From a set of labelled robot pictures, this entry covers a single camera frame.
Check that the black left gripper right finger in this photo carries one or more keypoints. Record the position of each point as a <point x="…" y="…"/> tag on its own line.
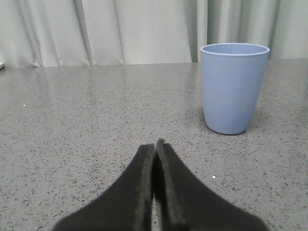
<point x="188" y="205"/>

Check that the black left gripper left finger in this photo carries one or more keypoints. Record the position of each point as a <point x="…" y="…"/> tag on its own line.
<point x="125" y="206"/>

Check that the blue plastic cup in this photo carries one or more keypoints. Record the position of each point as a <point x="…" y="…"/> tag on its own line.
<point x="231" y="79"/>

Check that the grey-white pleated curtain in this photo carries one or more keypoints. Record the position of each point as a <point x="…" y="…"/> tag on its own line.
<point x="50" y="33"/>

